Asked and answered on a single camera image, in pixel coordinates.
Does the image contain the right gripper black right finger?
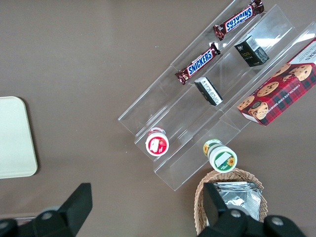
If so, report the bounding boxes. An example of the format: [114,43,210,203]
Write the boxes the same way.
[197,182,307,237]

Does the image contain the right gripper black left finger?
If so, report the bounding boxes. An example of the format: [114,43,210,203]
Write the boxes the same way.
[0,182,93,237]

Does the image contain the light wicker basket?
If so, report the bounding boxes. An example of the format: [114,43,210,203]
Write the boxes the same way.
[194,167,268,237]

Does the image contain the beige plastic serving tray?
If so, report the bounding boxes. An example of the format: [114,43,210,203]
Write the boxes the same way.
[0,96,39,179]

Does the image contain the silver foil packet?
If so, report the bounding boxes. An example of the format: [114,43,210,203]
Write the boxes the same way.
[213,181,263,223]

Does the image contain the green sunflower yogurt cup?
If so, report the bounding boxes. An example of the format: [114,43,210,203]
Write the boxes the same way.
[202,138,238,173]

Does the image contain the red strawberry yogurt cup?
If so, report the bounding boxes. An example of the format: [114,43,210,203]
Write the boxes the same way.
[145,126,170,158]

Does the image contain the clear acrylic tiered shelf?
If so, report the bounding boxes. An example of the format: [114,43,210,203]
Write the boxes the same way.
[117,0,316,192]

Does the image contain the small black carton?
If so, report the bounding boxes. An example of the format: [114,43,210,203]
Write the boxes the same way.
[194,77,224,107]
[234,35,270,68]

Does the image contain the red chocolate chip cookie box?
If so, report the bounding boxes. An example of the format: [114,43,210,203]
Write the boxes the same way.
[237,37,316,127]

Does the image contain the Snickers chocolate bar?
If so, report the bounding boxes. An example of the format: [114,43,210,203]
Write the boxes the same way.
[175,42,221,85]
[213,0,265,41]

